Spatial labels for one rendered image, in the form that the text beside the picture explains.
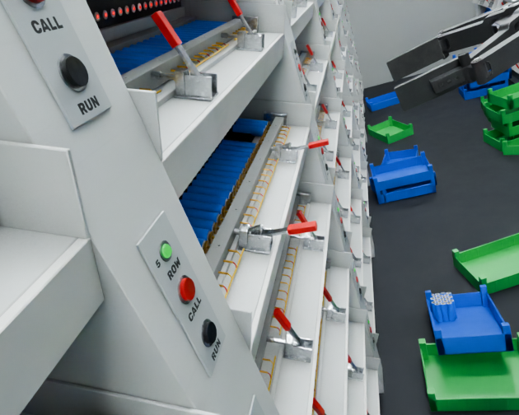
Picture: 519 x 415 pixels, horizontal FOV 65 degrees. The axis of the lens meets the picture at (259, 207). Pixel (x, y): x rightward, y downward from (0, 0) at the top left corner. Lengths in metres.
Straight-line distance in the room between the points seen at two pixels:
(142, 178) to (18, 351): 0.13
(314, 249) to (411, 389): 0.75
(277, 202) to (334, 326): 0.41
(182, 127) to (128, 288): 0.17
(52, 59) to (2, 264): 0.10
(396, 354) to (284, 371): 0.96
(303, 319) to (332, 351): 0.22
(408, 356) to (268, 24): 1.14
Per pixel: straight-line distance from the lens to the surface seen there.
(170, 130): 0.36
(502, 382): 1.48
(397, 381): 1.48
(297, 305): 0.71
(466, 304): 1.67
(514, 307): 1.69
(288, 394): 0.60
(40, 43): 0.24
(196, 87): 0.44
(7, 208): 0.25
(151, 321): 0.27
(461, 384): 1.46
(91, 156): 0.25
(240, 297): 0.45
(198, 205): 0.57
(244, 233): 0.50
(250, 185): 0.60
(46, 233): 0.24
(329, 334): 0.92
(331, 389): 0.84
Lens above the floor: 1.18
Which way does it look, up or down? 26 degrees down
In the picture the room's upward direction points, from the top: 20 degrees counter-clockwise
